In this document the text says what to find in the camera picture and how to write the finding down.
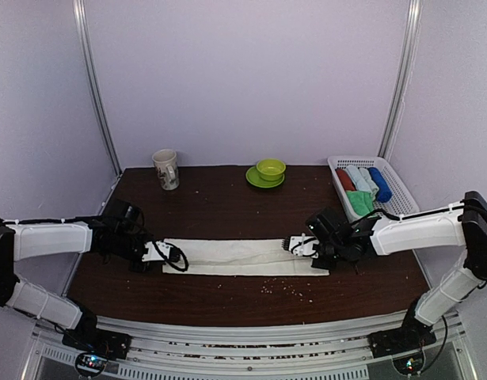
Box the white cream towel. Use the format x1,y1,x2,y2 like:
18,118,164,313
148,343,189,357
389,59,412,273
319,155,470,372
165,238,329,276

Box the green microfiber towel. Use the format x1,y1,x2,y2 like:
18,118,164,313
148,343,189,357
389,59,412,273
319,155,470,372
345,191,374,217

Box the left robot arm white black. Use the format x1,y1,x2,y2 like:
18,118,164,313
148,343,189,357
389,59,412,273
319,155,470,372
0,201,171,352

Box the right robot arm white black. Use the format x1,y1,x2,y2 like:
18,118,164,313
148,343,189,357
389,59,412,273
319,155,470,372
289,191,487,350

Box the rolled red towel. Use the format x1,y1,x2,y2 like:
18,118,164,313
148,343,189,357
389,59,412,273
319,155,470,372
335,168,356,192

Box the rolled light blue towel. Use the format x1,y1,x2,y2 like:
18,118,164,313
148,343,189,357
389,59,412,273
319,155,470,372
344,165,379,198

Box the rolled dark blue towel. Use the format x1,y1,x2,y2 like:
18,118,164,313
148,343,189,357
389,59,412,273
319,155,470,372
368,167,393,203

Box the white plastic basket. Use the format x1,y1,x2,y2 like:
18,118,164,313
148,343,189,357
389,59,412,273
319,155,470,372
327,156,420,222

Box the green cup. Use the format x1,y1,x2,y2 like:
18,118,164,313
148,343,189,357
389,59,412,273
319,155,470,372
256,158,287,181

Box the patterned ceramic mug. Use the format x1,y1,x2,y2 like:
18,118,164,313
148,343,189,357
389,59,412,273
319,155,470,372
152,149,180,191

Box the green saucer plate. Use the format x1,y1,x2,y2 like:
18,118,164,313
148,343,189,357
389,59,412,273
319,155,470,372
245,166,285,189

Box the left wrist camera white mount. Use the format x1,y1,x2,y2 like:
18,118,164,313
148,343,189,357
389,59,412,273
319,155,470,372
141,241,189,272

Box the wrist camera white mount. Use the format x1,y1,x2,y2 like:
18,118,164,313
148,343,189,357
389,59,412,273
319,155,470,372
282,234,319,259
141,241,189,272

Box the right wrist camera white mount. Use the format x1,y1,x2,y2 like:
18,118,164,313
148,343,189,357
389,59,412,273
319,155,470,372
282,234,319,259

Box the aluminium front rail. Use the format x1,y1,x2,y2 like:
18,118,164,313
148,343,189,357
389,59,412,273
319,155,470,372
29,314,466,380

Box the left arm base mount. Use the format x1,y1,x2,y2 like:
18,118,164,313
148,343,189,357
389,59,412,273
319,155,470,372
62,330,131,360

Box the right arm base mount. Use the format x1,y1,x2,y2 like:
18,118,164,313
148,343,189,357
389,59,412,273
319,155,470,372
367,328,436,358

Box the right aluminium frame post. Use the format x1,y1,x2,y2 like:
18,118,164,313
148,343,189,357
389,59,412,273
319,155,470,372
378,0,423,161

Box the aluminium frame post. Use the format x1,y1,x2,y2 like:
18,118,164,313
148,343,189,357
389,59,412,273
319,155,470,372
73,0,123,177
378,0,423,161

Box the left aluminium frame post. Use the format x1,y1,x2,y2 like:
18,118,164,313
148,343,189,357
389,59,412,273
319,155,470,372
73,0,123,177

